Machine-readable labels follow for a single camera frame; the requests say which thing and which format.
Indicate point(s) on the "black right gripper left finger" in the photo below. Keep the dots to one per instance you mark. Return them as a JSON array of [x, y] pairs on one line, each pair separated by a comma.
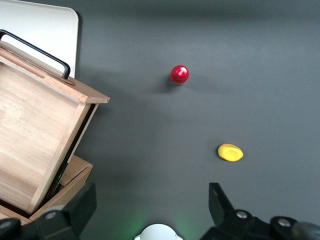
[[80, 207]]

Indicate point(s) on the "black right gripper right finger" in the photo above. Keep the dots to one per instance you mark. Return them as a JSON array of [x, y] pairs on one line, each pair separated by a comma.
[[220, 207]]

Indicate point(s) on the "light wooden drawer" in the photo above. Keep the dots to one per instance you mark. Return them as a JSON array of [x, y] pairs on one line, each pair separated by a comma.
[[30, 125]]

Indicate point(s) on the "wooden drawer cabinet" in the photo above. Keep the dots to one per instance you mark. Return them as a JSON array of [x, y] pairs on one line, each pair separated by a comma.
[[75, 172]]

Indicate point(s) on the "yellow lemon piece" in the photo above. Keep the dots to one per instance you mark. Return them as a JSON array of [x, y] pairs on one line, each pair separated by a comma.
[[230, 153]]

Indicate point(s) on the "white round device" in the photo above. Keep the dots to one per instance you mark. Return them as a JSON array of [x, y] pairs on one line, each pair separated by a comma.
[[158, 233]]

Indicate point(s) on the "red bottle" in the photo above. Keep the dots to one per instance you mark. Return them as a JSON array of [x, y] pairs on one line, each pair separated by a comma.
[[180, 75]]

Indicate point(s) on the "white plastic tray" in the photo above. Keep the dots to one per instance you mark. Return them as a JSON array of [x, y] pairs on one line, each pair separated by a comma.
[[37, 25]]

